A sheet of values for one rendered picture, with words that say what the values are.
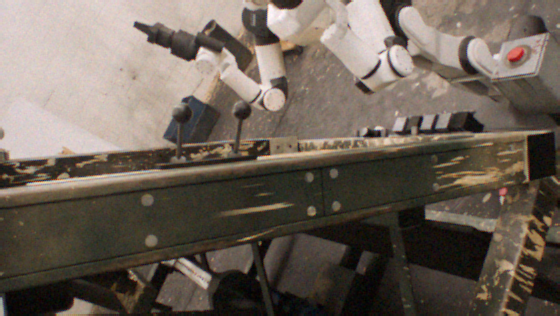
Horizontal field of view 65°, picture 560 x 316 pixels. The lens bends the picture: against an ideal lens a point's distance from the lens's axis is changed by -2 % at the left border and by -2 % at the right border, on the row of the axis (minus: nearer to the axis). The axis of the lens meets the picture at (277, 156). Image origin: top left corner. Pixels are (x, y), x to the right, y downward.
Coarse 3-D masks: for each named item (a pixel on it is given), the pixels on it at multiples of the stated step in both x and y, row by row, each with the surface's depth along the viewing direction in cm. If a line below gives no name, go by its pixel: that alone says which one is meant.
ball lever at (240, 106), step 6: (240, 102) 85; (246, 102) 85; (234, 108) 85; (240, 108) 84; (246, 108) 85; (234, 114) 85; (240, 114) 85; (246, 114) 85; (240, 120) 86; (240, 126) 87; (240, 132) 88; (240, 138) 89; (234, 150) 90; (228, 156) 91; (234, 156) 90; (240, 156) 91
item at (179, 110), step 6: (174, 108) 79; (180, 108) 78; (186, 108) 79; (174, 114) 79; (180, 114) 78; (186, 114) 79; (192, 114) 80; (180, 120) 79; (186, 120) 79; (180, 126) 81; (180, 132) 82; (180, 138) 82; (180, 144) 83; (180, 150) 83; (180, 156) 84; (174, 162) 84; (180, 162) 84
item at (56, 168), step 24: (216, 144) 158; (240, 144) 163; (264, 144) 168; (288, 144) 173; (0, 168) 125; (24, 168) 128; (48, 168) 131; (72, 168) 135; (96, 168) 138; (120, 168) 142; (144, 168) 145
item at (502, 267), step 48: (528, 192) 101; (336, 240) 230; (384, 240) 164; (432, 240) 128; (480, 240) 106; (528, 240) 98; (240, 288) 203; (336, 288) 211; (480, 288) 100; (528, 288) 98
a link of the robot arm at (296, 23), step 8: (288, 0) 91; (296, 0) 91; (304, 0) 93; (312, 0) 94; (320, 0) 94; (280, 8) 93; (288, 8) 95; (296, 8) 94; (304, 8) 94; (312, 8) 95; (320, 8) 96; (280, 16) 97; (288, 16) 96; (296, 16) 95; (304, 16) 95; (312, 16) 96; (288, 24) 96; (296, 24) 96; (304, 24) 97; (296, 32) 97
